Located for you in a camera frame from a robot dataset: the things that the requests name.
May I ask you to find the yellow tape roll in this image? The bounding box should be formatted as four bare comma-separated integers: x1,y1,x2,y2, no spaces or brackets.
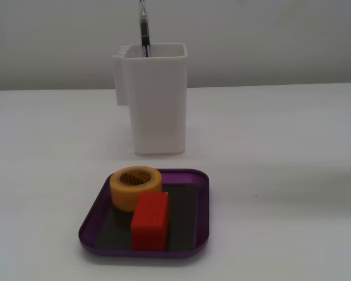
109,166,163,213

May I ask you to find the white plastic pen holder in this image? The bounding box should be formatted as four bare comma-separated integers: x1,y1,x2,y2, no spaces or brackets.
111,42,189,155

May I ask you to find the purple metal tray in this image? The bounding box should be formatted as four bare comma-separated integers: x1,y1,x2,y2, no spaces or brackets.
78,168,210,259

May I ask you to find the black tray mat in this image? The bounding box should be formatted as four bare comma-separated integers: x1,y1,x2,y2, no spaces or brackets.
96,183,198,252

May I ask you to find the red ribbed block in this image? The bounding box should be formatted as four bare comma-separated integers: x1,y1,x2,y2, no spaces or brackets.
130,191,170,252

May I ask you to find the black silver pen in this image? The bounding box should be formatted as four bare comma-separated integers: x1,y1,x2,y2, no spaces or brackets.
137,0,152,58

